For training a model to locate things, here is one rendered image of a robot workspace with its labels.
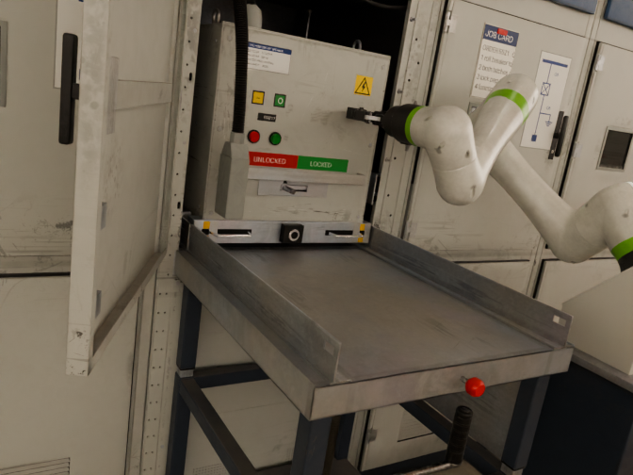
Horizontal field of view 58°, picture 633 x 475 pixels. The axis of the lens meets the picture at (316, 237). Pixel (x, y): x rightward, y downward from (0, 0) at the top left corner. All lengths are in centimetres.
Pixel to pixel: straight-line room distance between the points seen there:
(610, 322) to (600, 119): 99
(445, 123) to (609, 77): 117
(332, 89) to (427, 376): 84
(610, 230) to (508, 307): 41
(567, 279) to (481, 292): 107
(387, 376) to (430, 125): 56
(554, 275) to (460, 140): 120
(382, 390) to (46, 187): 80
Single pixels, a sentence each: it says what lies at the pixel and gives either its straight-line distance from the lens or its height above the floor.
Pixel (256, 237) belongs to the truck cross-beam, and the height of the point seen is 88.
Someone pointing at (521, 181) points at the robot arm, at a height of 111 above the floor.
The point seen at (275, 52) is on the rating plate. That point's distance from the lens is 148.
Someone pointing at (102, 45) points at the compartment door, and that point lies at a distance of 77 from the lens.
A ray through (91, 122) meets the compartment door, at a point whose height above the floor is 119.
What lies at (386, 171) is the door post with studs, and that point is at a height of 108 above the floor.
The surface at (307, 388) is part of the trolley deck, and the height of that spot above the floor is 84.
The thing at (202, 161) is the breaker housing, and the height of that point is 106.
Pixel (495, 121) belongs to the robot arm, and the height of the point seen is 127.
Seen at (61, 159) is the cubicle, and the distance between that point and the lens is 132.
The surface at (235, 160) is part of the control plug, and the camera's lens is 133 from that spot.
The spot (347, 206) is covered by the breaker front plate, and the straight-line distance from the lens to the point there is 164.
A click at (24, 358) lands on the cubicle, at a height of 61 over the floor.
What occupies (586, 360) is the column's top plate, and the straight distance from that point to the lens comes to 154.
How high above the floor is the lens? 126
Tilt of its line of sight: 14 degrees down
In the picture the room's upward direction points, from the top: 9 degrees clockwise
